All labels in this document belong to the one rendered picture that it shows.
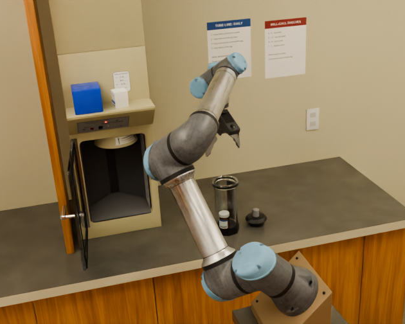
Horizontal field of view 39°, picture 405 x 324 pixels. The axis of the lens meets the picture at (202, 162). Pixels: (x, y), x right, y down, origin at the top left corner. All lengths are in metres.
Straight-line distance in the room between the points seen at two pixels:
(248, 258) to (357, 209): 1.00
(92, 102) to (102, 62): 0.17
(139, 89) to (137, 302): 0.82
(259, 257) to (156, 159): 0.43
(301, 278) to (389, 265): 0.97
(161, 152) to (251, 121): 1.19
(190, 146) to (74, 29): 0.70
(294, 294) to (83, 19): 1.19
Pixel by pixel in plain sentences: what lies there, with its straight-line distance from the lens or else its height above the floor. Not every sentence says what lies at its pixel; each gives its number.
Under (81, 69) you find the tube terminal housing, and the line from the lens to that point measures 2.15.
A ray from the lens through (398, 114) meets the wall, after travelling 3.21.
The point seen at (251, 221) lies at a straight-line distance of 2.37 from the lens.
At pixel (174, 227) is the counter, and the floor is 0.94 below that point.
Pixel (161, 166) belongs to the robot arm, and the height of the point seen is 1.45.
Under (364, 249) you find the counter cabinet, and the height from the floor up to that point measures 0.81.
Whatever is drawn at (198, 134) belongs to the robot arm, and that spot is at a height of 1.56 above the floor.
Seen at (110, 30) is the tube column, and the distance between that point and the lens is 2.13.
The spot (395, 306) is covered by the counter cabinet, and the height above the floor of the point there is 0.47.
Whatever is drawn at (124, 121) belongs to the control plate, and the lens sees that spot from 2.14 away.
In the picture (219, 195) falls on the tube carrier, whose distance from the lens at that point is 2.25.
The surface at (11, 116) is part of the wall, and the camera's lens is 2.64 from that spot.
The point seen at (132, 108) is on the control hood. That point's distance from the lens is 2.09.
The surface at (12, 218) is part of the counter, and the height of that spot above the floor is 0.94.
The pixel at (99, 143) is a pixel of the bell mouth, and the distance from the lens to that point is 2.29.
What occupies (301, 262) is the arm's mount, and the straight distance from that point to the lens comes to 1.84.
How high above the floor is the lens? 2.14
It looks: 23 degrees down
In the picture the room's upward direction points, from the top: 3 degrees counter-clockwise
